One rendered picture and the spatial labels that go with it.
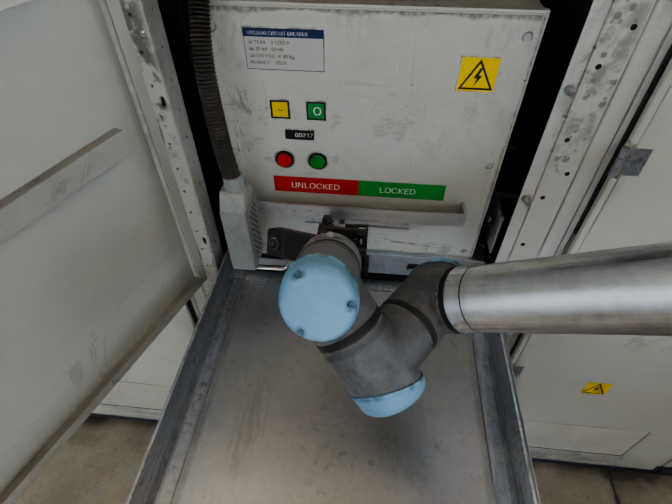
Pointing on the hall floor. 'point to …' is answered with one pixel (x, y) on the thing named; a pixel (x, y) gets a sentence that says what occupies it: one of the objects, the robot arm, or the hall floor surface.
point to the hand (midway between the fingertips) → (330, 231)
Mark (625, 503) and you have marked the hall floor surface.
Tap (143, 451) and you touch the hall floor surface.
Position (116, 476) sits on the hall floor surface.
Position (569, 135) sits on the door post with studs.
